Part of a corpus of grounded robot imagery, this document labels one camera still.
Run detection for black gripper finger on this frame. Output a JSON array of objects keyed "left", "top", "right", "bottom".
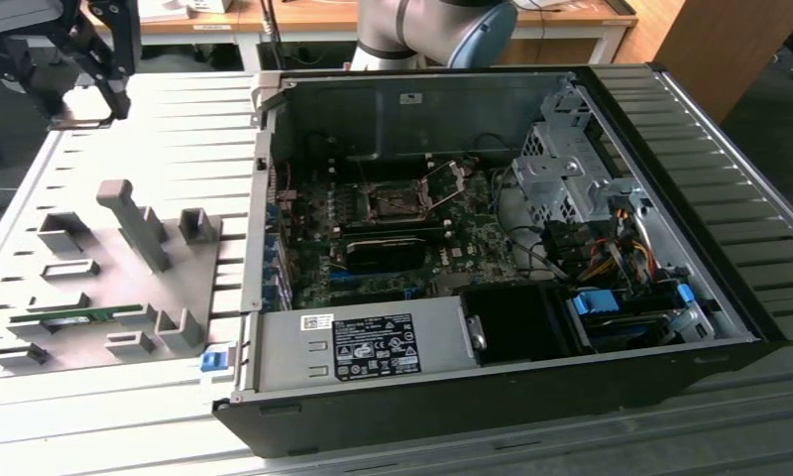
[
  {"left": 0, "top": 35, "right": 66, "bottom": 119},
  {"left": 45, "top": 27, "right": 133, "bottom": 121}
]

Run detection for metal socket cover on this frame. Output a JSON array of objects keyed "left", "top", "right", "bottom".
[{"left": 418, "top": 161, "right": 470, "bottom": 217}]

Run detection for CPU socket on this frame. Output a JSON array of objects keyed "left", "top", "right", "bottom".
[{"left": 364, "top": 178, "right": 437, "bottom": 223}]

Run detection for white box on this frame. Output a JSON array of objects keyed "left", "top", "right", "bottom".
[{"left": 140, "top": 0, "right": 194, "bottom": 24}]

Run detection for wooden desk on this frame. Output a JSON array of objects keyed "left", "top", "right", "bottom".
[
  {"left": 65, "top": 0, "right": 262, "bottom": 73},
  {"left": 237, "top": 0, "right": 640, "bottom": 70}
]

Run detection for grey parts rack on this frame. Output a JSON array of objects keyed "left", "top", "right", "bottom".
[{"left": 0, "top": 178, "right": 226, "bottom": 381}]

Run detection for green RAM stick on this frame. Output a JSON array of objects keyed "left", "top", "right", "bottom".
[{"left": 9, "top": 302, "right": 144, "bottom": 332}]

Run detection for black graphics card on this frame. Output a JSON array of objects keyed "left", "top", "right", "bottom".
[{"left": 340, "top": 235, "right": 432, "bottom": 277}]

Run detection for blue case latch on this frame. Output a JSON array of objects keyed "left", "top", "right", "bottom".
[{"left": 198, "top": 349, "right": 230, "bottom": 374}]

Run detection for silver power supply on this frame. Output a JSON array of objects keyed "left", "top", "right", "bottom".
[{"left": 253, "top": 295, "right": 488, "bottom": 393}]

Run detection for green motherboard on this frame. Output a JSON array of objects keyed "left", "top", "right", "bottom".
[{"left": 266, "top": 163, "right": 569, "bottom": 311}]

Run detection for silver chipset heatsink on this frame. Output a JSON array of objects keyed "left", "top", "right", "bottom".
[{"left": 432, "top": 275, "right": 472, "bottom": 294}]

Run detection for black power supply label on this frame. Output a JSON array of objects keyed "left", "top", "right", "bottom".
[{"left": 329, "top": 311, "right": 424, "bottom": 383}]

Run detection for metal drive cage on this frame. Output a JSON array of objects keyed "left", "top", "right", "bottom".
[{"left": 506, "top": 73, "right": 656, "bottom": 225}]

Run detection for black power connector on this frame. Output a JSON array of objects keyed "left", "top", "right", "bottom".
[{"left": 542, "top": 219, "right": 596, "bottom": 267}]

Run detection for black plastic fan shroud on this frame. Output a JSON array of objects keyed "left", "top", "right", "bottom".
[{"left": 458, "top": 283, "right": 573, "bottom": 367}]

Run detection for black PC case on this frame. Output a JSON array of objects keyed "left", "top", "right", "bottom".
[{"left": 210, "top": 62, "right": 792, "bottom": 460}]

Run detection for blue disk carrier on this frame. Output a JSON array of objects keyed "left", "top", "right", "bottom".
[{"left": 565, "top": 289, "right": 621, "bottom": 319}]

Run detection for wooden cabinet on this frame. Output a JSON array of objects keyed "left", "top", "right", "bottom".
[{"left": 613, "top": 0, "right": 793, "bottom": 125}]

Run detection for thick black tool cable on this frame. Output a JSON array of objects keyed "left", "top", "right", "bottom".
[{"left": 81, "top": 0, "right": 141, "bottom": 78}]

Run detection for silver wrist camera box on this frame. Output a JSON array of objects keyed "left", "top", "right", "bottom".
[{"left": 0, "top": 0, "right": 66, "bottom": 37}]

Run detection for yellow red power wires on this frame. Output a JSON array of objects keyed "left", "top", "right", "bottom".
[{"left": 585, "top": 210, "right": 657, "bottom": 282}]

